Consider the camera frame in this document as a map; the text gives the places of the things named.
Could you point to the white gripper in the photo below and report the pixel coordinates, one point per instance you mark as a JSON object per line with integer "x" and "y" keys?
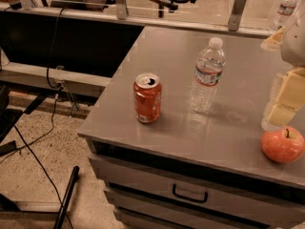
{"x": 294, "y": 43}

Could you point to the red apple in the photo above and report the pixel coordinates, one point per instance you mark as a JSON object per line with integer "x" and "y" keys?
{"x": 283, "y": 146}

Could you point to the distant water bottle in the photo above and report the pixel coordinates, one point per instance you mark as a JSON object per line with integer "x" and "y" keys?
{"x": 284, "y": 12}

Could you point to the clear plastic water bottle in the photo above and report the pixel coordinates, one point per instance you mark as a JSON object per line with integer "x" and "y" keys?
{"x": 207, "y": 72}

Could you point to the grey metal drawer cabinet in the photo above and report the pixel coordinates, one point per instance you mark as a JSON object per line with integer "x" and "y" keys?
{"x": 218, "y": 153}

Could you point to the orange soda can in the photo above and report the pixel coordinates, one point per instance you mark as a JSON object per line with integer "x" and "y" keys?
{"x": 147, "y": 90}

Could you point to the black drawer handle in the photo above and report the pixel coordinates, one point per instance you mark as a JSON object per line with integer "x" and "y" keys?
{"x": 191, "y": 196}

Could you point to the metal glass railing frame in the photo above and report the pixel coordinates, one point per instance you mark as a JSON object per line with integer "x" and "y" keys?
{"x": 203, "y": 15}

